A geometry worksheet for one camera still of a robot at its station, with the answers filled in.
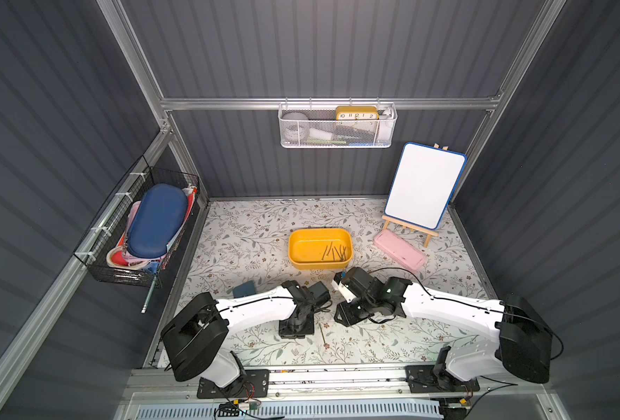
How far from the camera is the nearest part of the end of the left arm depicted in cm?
61

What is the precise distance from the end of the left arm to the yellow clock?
0.57 metres

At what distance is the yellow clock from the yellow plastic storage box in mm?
425

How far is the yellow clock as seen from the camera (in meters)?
0.88

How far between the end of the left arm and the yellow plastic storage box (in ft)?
0.89

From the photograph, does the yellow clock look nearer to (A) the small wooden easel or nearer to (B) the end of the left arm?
(A) the small wooden easel

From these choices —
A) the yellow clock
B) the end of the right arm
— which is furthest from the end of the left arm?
the yellow clock

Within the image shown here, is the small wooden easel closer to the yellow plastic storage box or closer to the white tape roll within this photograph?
the yellow plastic storage box

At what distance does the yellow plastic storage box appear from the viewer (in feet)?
3.30

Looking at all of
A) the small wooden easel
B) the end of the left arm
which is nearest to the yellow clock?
the small wooden easel

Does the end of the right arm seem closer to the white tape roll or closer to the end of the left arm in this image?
the end of the left arm
